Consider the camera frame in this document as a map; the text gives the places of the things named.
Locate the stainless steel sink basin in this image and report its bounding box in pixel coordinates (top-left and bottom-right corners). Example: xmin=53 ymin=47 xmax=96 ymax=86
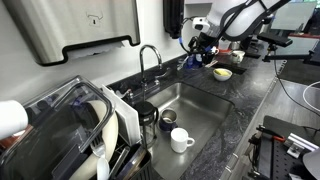
xmin=141 ymin=81 xmax=235 ymax=180

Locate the black coffee machine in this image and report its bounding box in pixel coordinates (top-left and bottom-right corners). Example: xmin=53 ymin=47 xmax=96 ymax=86
xmin=242 ymin=34 xmax=264 ymax=58

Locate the clear plastic measuring cup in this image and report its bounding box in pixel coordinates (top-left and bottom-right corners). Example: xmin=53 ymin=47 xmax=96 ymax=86
xmin=218 ymin=39 xmax=232 ymax=52

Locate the white patterned mug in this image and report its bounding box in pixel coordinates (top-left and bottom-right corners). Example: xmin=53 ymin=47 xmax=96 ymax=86
xmin=230 ymin=50 xmax=246 ymax=64

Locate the white bowl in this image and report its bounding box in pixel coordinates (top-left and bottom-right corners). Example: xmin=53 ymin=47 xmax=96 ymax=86
xmin=212 ymin=67 xmax=233 ymax=82

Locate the aluminium extrusion bracket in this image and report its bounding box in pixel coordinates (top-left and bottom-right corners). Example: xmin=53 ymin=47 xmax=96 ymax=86
xmin=286 ymin=132 xmax=320 ymax=160

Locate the black perforated breadboard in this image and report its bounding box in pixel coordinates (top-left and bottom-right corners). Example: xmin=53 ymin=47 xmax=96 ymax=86
xmin=248 ymin=114 xmax=320 ymax=180

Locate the white cylindrical cup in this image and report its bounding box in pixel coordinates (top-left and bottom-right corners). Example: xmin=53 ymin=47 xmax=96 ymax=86
xmin=0 ymin=99 xmax=29 ymax=140

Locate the plain white mug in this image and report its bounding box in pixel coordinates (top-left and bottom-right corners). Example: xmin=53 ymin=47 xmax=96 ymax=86
xmin=170 ymin=127 xmax=196 ymax=154

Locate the black wall soap dispenser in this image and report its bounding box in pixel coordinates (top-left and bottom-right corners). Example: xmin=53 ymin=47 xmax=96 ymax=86
xmin=162 ymin=0 xmax=185 ymax=40

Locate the clear plastic storage container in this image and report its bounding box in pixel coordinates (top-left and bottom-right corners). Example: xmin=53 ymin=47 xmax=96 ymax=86
xmin=0 ymin=75 xmax=116 ymax=180

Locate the silver fork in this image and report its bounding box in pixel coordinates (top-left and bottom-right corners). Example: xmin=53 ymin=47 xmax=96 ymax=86
xmin=89 ymin=131 xmax=107 ymax=159

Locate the white plastic spoon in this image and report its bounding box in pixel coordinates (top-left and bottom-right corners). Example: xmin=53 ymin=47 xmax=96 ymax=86
xmin=96 ymin=156 xmax=111 ymax=180

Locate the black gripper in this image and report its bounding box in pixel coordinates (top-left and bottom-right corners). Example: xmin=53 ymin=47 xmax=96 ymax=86
xmin=197 ymin=32 xmax=218 ymax=65

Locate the blue mug steel interior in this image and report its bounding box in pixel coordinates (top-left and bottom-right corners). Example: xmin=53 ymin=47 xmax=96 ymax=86
xmin=158 ymin=108 xmax=179 ymax=132

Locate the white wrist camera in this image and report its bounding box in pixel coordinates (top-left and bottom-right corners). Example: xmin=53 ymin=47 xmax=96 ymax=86
xmin=192 ymin=17 xmax=212 ymax=33

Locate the large cream plate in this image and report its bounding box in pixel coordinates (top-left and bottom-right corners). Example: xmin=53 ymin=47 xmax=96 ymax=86
xmin=68 ymin=99 xmax=120 ymax=180

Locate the chrome faucet lever handle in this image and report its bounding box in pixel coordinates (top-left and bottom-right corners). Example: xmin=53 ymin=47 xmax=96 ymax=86
xmin=154 ymin=68 xmax=173 ymax=86
xmin=121 ymin=88 xmax=136 ymax=103

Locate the clear dish soap bottle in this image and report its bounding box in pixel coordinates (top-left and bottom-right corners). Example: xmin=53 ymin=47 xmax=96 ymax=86
xmin=194 ymin=53 xmax=205 ymax=67

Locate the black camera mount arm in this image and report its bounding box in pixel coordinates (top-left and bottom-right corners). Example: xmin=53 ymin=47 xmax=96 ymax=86
xmin=257 ymin=31 xmax=320 ymax=67

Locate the black glass french press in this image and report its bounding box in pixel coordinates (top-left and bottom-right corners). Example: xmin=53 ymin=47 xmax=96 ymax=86
xmin=133 ymin=100 xmax=160 ymax=149

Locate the black counter mat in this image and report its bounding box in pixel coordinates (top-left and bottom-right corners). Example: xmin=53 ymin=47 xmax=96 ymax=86
xmin=210 ymin=61 xmax=248 ymax=76

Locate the grey round disc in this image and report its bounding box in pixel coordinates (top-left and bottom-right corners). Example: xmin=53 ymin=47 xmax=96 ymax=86
xmin=302 ymin=147 xmax=320 ymax=180

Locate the white cable loop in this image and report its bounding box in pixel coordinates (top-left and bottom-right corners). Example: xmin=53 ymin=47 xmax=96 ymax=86
xmin=301 ymin=79 xmax=320 ymax=118

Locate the black dish rack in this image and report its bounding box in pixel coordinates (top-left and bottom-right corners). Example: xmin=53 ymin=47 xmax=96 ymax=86
xmin=109 ymin=133 xmax=154 ymax=180

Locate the grey monitor screen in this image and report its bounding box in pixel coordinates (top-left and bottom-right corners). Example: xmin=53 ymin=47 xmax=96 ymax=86
xmin=270 ymin=1 xmax=317 ymax=33

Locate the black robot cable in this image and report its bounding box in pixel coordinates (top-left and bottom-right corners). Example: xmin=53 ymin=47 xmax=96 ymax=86
xmin=179 ymin=0 xmax=292 ymax=56

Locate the white dish brush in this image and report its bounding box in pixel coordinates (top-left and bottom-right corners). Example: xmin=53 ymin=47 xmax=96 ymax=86
xmin=176 ymin=54 xmax=189 ymax=71

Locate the yellow sponge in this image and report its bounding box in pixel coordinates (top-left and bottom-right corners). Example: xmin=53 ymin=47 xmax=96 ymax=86
xmin=214 ymin=69 xmax=231 ymax=77

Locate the chrome sink faucet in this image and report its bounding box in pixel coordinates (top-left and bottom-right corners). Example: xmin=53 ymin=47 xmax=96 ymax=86
xmin=138 ymin=44 xmax=164 ymax=98

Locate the red handled tool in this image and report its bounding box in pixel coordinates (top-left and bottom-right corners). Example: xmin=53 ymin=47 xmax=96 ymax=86
xmin=255 ymin=125 xmax=287 ymax=143

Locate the thin black cable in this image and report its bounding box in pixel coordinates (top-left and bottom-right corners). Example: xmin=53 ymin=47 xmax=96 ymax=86
xmin=273 ymin=59 xmax=320 ymax=113

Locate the stainless paper towel dispenser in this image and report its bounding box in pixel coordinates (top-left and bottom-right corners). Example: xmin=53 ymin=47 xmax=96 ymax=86
xmin=1 ymin=0 xmax=142 ymax=67

